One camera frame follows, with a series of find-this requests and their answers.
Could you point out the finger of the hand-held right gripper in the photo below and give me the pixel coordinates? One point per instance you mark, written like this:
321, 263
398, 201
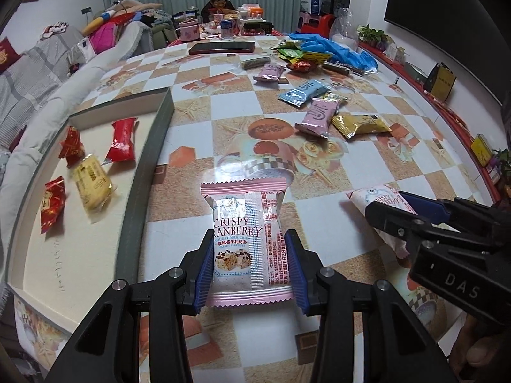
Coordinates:
429, 207
395, 221

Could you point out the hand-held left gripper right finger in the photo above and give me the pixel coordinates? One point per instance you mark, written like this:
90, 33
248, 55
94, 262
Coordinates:
297, 277

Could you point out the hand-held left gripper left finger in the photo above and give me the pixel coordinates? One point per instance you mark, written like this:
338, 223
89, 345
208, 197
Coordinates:
203, 277

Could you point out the pink white nougat packet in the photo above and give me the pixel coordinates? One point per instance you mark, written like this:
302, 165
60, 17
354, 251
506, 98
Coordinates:
383, 203
247, 247

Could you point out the grey-green cardboard box tray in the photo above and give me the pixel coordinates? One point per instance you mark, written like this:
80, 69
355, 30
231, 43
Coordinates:
96, 215

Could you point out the yellow cake packet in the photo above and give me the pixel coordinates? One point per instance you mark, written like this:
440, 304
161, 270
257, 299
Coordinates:
92, 185

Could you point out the long red snack packet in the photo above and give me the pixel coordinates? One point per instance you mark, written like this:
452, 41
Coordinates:
121, 141

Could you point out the red gold candy packet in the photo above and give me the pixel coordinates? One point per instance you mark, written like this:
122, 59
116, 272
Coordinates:
72, 147
54, 203

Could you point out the person's right hand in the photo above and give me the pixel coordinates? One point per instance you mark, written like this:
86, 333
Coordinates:
487, 355

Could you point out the small yellow box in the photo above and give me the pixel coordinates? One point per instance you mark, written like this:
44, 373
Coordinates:
482, 149

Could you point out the purple green potted plant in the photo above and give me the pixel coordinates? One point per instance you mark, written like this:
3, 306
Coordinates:
502, 165

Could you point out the white red television cabinet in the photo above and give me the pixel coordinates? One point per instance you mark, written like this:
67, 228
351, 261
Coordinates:
447, 119

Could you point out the flat yellow snack packet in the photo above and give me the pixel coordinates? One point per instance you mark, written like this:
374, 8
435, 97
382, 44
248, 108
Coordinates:
359, 124

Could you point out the black yellow paper bag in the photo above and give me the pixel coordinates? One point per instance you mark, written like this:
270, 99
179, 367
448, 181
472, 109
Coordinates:
440, 81

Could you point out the long pink snack packet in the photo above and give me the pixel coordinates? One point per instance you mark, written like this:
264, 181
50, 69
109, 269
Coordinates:
319, 117
270, 72

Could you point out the yellow green cartoon packet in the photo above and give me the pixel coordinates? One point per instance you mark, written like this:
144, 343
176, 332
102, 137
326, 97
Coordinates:
337, 96

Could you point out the small white carton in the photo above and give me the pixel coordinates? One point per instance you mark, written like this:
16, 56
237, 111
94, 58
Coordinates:
395, 55

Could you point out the brown snack bar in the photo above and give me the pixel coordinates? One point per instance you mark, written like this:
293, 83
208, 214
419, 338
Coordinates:
357, 68

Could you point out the long light blue snack packet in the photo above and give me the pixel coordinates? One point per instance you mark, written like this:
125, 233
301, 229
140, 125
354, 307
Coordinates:
303, 92

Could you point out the dark olive snack bar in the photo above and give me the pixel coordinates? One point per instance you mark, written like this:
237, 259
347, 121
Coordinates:
336, 68

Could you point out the blue rubber gloves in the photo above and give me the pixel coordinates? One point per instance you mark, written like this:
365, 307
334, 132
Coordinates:
339, 50

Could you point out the red orange snack packet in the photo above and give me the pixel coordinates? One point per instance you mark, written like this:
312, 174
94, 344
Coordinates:
303, 66

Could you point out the yellow red snack packet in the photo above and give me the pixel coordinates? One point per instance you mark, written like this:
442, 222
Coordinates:
311, 57

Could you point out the clear plastic bag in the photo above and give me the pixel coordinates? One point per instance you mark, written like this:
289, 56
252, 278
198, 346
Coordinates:
343, 28

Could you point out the green snack packet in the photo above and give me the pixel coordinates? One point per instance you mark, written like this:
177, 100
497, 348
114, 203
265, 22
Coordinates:
289, 51

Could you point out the dark green snack bar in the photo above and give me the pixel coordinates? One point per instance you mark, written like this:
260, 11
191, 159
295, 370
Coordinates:
255, 62

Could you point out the red plastic stool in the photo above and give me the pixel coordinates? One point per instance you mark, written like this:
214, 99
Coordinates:
319, 23

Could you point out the blue white carton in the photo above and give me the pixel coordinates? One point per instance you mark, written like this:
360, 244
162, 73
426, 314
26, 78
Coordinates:
310, 4

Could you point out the pink mug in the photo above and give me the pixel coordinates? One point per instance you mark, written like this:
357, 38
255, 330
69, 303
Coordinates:
188, 31

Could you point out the orange white box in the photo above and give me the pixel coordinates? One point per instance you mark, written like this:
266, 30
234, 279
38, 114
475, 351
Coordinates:
252, 12

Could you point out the grey striped sofa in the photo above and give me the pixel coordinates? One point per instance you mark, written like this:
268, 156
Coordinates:
40, 75

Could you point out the pile of clothes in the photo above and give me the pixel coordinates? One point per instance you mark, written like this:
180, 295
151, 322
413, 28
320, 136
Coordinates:
119, 24

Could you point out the red embroidered cushion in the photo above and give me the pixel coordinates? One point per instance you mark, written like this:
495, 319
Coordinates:
8, 52

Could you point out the black wall television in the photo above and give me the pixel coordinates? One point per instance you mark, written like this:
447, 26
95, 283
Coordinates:
455, 20

